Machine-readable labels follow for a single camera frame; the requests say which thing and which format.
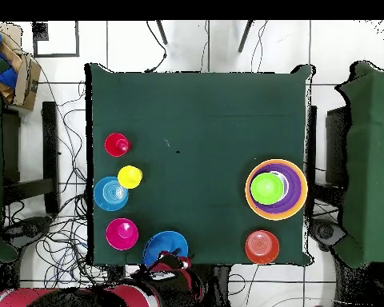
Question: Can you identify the deep blue bowl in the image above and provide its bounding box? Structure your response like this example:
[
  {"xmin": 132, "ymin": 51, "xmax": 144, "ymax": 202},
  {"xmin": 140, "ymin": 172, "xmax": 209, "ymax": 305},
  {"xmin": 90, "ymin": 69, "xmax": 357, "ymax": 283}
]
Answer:
[{"xmin": 142, "ymin": 230, "xmax": 190, "ymax": 269}]

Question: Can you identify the large yellow bowl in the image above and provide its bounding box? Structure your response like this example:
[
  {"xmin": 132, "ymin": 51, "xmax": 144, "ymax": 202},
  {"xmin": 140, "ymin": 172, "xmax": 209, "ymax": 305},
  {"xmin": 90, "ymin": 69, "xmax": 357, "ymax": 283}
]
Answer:
[{"xmin": 244, "ymin": 158, "xmax": 309, "ymax": 221}]

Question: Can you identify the small green bowl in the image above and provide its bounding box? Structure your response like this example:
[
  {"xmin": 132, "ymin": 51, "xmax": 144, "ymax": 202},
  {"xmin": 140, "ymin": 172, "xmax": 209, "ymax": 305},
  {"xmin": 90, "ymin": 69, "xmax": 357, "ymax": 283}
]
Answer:
[{"xmin": 250, "ymin": 172, "xmax": 286, "ymax": 206}]

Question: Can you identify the purple bowl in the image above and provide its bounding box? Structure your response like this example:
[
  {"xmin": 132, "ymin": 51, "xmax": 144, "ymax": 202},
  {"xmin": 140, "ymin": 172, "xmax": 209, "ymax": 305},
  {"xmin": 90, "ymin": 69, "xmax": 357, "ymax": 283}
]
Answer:
[{"xmin": 248, "ymin": 162, "xmax": 305, "ymax": 215}]

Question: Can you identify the black power box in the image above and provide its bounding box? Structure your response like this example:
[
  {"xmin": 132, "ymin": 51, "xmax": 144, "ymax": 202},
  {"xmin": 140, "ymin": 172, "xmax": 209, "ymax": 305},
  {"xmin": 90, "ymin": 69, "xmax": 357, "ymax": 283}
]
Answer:
[{"xmin": 107, "ymin": 265, "xmax": 127, "ymax": 287}]

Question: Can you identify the small pink bowl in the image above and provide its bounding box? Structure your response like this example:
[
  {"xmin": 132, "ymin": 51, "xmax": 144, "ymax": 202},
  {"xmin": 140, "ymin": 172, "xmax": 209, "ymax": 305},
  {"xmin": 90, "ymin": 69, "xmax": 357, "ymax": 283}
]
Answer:
[{"xmin": 105, "ymin": 217, "xmax": 139, "ymax": 251}]

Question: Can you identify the shallow blue bowl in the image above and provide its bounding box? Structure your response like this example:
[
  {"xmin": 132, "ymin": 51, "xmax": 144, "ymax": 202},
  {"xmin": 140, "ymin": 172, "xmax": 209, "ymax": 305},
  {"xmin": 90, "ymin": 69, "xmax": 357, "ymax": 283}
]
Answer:
[{"xmin": 93, "ymin": 176, "xmax": 130, "ymax": 213}]

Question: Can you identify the yellow cup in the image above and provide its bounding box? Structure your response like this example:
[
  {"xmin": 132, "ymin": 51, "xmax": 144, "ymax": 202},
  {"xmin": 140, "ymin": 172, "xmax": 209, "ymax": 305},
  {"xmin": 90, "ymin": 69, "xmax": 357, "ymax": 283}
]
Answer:
[{"xmin": 117, "ymin": 165, "xmax": 144, "ymax": 190}]

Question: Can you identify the small orange bowl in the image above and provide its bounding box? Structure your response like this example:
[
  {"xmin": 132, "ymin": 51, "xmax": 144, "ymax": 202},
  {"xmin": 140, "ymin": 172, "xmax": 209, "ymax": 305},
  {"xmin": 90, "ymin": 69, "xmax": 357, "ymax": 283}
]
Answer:
[{"xmin": 244, "ymin": 229, "xmax": 281, "ymax": 265}]

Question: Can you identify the red cup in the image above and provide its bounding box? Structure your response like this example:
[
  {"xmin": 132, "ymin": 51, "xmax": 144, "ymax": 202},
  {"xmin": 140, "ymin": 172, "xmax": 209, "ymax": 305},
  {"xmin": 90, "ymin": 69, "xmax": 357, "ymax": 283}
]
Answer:
[{"xmin": 104, "ymin": 132, "xmax": 131, "ymax": 158}]

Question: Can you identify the dark green tablecloth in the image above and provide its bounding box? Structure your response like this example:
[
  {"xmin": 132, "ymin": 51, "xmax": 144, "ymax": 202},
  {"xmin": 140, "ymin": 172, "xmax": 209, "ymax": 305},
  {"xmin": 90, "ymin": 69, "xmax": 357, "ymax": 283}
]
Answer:
[{"xmin": 84, "ymin": 62, "xmax": 315, "ymax": 266}]

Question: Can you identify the black bench stand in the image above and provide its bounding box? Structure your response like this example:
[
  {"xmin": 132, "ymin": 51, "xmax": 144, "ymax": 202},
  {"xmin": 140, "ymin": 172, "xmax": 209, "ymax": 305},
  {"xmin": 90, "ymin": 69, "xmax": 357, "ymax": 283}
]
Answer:
[{"xmin": 1, "ymin": 101, "xmax": 60, "ymax": 215}]

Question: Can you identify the cardboard box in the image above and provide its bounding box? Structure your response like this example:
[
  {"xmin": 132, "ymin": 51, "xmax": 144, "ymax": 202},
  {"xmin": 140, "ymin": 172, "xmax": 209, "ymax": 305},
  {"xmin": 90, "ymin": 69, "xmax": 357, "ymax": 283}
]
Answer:
[{"xmin": 0, "ymin": 22, "xmax": 42, "ymax": 111}]

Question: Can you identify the black tripod leg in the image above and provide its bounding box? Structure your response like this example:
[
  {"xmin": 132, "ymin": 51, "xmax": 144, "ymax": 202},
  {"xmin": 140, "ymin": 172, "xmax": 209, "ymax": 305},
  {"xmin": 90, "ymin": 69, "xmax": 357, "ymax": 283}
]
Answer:
[
  {"xmin": 237, "ymin": 20, "xmax": 254, "ymax": 54},
  {"xmin": 155, "ymin": 20, "xmax": 169, "ymax": 46}
]

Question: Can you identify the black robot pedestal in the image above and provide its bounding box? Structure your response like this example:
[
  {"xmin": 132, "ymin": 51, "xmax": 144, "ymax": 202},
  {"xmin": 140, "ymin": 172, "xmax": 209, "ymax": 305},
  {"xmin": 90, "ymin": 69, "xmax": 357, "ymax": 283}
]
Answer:
[{"xmin": 206, "ymin": 264, "xmax": 233, "ymax": 307}]

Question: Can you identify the tangle of black cables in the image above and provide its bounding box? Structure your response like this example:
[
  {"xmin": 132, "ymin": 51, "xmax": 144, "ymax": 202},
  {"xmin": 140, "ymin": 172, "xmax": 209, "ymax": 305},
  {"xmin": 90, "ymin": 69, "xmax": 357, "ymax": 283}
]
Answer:
[{"xmin": 1, "ymin": 73, "xmax": 132, "ymax": 290}]

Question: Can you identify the black pedestal foot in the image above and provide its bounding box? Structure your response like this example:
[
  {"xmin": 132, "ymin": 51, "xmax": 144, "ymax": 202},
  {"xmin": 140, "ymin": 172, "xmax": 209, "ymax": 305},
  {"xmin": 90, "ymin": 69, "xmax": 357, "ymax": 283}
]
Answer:
[
  {"xmin": 308, "ymin": 217, "xmax": 348, "ymax": 252},
  {"xmin": 2, "ymin": 215, "xmax": 54, "ymax": 247}
]

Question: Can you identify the black floor cable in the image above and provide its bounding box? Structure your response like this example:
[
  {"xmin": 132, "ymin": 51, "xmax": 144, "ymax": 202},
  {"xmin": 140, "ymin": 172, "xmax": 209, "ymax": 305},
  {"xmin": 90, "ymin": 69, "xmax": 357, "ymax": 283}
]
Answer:
[{"xmin": 146, "ymin": 20, "xmax": 168, "ymax": 73}]

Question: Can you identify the black square floor frame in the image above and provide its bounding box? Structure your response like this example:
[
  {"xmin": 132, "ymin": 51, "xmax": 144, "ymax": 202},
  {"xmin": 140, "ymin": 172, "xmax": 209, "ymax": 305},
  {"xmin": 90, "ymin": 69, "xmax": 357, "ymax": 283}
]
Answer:
[{"xmin": 31, "ymin": 21, "xmax": 81, "ymax": 58}]

